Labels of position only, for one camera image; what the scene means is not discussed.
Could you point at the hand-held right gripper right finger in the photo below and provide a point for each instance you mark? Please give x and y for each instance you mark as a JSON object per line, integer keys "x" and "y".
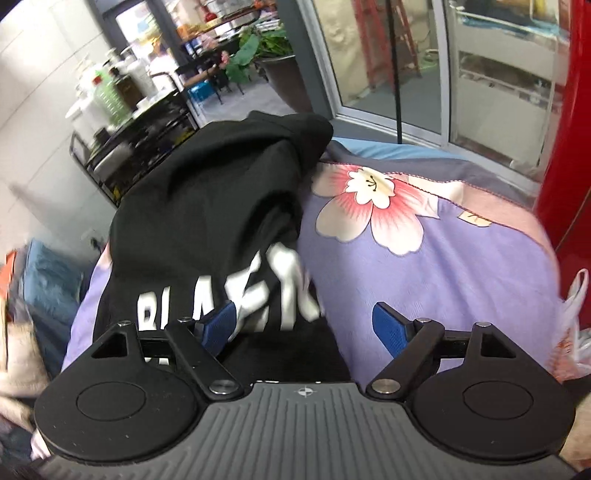
{"x": 390, "y": 330}

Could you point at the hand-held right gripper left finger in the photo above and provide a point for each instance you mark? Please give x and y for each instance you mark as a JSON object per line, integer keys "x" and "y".
{"x": 219, "y": 324}

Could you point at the black printed sweatshirt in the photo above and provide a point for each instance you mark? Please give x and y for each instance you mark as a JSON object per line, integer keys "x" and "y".
{"x": 207, "y": 207}

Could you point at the pile of mixed clothes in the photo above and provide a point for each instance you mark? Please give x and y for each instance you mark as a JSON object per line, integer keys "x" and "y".
{"x": 46, "y": 286}

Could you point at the purple floral bed sheet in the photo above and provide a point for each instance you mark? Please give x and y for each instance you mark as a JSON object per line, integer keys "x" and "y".
{"x": 438, "y": 263}

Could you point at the blue plastic crate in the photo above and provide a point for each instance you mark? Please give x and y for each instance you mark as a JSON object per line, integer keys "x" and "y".
{"x": 203, "y": 92}

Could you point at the green plastic bottle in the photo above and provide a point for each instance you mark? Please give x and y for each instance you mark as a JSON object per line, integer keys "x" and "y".
{"x": 110, "y": 99}

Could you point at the dark brown bottle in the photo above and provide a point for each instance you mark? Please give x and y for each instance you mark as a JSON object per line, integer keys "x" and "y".
{"x": 128, "y": 88}

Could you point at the thin black pole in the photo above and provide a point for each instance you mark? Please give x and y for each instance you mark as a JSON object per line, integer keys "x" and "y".
{"x": 396, "y": 69}

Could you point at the potted green plant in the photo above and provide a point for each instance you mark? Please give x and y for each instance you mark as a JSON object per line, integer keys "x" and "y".
{"x": 277, "y": 69}

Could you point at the white pump bottle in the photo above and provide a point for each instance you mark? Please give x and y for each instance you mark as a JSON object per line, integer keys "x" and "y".
{"x": 141, "y": 69}

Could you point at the glass sliding door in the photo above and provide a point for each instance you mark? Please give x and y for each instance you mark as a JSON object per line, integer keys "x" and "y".
{"x": 369, "y": 55}

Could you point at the orange ladder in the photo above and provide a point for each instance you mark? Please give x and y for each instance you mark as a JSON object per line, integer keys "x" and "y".
{"x": 406, "y": 41}

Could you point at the white metal shelf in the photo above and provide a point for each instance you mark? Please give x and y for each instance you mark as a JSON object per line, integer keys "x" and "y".
{"x": 503, "y": 55}

